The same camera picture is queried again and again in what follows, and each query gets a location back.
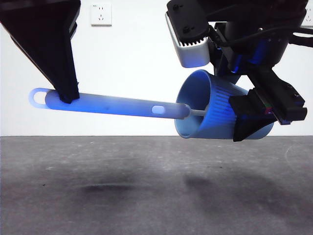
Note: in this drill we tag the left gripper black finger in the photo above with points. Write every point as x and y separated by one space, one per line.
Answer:
44 36

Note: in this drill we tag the white wall socket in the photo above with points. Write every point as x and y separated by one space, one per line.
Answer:
309 23
101 14

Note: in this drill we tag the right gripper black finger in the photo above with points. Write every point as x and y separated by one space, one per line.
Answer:
247 115

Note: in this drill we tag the blue ribbed plastic cup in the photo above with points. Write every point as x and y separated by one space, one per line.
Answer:
217 105

